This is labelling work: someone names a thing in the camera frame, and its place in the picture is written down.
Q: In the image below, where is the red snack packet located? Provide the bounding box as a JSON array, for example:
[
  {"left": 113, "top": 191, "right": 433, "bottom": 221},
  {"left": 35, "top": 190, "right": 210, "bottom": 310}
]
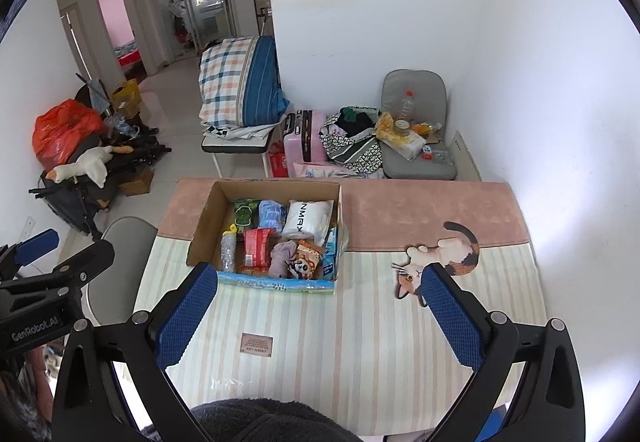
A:
[{"left": 240, "top": 228, "right": 275, "bottom": 271}]

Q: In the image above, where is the yellow paper bag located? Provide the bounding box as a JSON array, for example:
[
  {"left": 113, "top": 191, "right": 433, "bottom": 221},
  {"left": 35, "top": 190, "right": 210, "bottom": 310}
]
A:
[{"left": 110, "top": 79, "right": 141, "bottom": 115}]

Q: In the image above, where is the blue green snack packet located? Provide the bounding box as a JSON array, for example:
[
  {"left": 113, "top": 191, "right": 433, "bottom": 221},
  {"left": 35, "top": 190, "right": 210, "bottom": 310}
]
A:
[{"left": 320, "top": 226, "right": 342, "bottom": 281}]

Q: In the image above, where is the black folded stroller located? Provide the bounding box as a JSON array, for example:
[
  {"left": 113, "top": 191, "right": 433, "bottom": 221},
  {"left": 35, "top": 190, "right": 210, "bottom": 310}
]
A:
[{"left": 29, "top": 132, "right": 171, "bottom": 239}]

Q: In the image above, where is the person's dark fleece garment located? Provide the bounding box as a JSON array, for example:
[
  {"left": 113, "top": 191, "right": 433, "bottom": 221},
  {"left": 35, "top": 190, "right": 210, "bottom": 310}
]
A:
[{"left": 140, "top": 397, "right": 362, "bottom": 442}]

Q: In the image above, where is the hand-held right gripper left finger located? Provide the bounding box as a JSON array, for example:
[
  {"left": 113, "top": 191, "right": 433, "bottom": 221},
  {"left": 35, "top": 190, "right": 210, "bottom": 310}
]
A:
[{"left": 51, "top": 261, "right": 220, "bottom": 442}]

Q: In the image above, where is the grey cushioned chair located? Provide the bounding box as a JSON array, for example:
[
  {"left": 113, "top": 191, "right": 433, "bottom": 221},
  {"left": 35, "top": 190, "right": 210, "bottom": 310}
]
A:
[{"left": 380, "top": 69, "right": 458, "bottom": 181}]

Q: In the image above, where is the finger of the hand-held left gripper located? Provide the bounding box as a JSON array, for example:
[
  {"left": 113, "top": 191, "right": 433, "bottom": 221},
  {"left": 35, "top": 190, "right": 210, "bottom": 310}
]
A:
[
  {"left": 0, "top": 228, "right": 60, "bottom": 280},
  {"left": 47, "top": 238, "right": 116, "bottom": 290}
]

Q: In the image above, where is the person's left forearm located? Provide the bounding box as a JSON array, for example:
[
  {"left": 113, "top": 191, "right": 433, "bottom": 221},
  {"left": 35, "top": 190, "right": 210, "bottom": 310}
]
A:
[{"left": 0, "top": 347, "right": 56, "bottom": 440}]

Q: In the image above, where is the clear bubble packet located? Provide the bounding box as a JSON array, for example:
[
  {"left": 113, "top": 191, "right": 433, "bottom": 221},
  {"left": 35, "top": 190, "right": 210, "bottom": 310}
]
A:
[{"left": 221, "top": 222, "right": 239, "bottom": 273}]

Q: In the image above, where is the black white patterned bag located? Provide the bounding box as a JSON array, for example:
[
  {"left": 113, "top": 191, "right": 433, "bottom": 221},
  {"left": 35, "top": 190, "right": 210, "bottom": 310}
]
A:
[{"left": 320, "top": 106, "right": 386, "bottom": 175}]

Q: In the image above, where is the yellow plastic bag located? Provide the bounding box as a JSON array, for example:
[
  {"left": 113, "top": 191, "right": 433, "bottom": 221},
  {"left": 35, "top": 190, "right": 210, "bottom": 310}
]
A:
[{"left": 375, "top": 114, "right": 402, "bottom": 143}]

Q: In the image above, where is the grey white chair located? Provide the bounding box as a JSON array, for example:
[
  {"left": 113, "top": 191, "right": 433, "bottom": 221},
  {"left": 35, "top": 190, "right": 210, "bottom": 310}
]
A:
[{"left": 82, "top": 217, "right": 158, "bottom": 327}]

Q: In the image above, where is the blue tissue packet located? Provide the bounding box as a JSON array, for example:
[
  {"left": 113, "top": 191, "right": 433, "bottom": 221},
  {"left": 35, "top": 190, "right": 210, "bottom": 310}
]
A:
[{"left": 257, "top": 200, "right": 288, "bottom": 231}]

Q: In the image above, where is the red box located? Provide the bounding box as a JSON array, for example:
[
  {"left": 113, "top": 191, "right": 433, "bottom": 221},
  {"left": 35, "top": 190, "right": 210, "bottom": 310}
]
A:
[{"left": 267, "top": 142, "right": 292, "bottom": 179}]

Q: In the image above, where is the pink suitcase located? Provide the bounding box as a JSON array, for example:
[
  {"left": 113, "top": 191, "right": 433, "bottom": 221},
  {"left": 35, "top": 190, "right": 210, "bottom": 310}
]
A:
[{"left": 283, "top": 109, "right": 328, "bottom": 165}]

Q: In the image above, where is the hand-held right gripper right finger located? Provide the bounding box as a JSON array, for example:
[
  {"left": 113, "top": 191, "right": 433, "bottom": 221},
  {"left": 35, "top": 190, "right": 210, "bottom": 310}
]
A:
[{"left": 420, "top": 263, "right": 586, "bottom": 442}]

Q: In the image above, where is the orange plastic bag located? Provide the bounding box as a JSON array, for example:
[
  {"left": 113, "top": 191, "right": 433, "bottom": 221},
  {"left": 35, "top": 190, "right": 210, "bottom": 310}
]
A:
[{"left": 32, "top": 100, "right": 107, "bottom": 171}]

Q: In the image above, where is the plaid bedding bundle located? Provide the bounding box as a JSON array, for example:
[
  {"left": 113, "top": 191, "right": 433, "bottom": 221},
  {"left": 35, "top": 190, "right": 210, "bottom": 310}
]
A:
[{"left": 198, "top": 36, "right": 291, "bottom": 129}]

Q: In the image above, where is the striped cat print tablecloth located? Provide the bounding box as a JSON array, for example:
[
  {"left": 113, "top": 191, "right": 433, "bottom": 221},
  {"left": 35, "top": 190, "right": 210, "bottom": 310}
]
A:
[{"left": 132, "top": 178, "right": 548, "bottom": 438}]

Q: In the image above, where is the white pillow packet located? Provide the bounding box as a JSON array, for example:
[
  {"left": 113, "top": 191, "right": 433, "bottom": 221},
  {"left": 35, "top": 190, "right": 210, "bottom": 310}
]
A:
[{"left": 281, "top": 200, "right": 334, "bottom": 241}]

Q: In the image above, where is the clear plastic bottle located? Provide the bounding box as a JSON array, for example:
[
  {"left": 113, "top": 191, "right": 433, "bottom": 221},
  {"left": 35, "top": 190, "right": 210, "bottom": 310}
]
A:
[{"left": 397, "top": 89, "right": 417, "bottom": 127}]

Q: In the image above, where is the grey plush toy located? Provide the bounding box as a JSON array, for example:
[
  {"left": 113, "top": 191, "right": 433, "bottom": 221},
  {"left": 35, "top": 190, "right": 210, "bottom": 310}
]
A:
[{"left": 268, "top": 241, "right": 299, "bottom": 279}]

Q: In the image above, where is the white tissue package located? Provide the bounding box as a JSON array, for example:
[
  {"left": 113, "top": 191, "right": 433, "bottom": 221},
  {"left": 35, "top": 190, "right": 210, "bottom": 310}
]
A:
[{"left": 387, "top": 129, "right": 427, "bottom": 161}]

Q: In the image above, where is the blue folder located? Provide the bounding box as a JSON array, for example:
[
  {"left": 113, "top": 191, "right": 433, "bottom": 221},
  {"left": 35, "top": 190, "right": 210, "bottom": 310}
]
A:
[{"left": 475, "top": 409, "right": 508, "bottom": 442}]

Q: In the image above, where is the orange panda snack packet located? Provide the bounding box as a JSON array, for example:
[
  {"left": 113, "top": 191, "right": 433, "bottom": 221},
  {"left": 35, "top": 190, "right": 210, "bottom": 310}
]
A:
[{"left": 286, "top": 242, "right": 326, "bottom": 281}]

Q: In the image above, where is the small brown cardboard box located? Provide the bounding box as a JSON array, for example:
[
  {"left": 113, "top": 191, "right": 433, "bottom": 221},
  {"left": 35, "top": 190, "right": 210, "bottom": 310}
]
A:
[{"left": 120, "top": 167, "right": 155, "bottom": 197}]

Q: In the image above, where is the white goose plush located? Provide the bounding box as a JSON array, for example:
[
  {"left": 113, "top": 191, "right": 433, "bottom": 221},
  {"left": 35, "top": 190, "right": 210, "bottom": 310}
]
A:
[{"left": 46, "top": 145, "right": 135, "bottom": 189}]

